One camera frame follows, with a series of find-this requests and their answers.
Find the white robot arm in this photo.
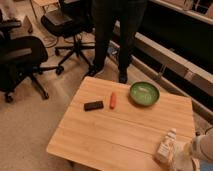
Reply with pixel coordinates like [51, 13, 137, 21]
[169, 127, 213, 171]

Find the black office chair left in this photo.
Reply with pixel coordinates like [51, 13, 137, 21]
[0, 19, 58, 103]

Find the person in dark clothes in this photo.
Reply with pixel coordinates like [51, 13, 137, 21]
[84, 0, 148, 84]

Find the black office chair back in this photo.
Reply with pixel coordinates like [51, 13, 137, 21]
[41, 0, 94, 75]

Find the black office chair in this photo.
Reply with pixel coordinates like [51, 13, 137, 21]
[41, 0, 94, 75]
[0, 19, 58, 103]

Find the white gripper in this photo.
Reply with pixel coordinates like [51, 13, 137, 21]
[169, 142, 196, 171]

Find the orange carrot toy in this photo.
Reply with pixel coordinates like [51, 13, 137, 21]
[110, 92, 116, 109]

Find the green ceramic bowl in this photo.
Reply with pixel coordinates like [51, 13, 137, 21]
[129, 82, 160, 106]

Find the black rectangular remote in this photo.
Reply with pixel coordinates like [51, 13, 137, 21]
[84, 101, 104, 111]

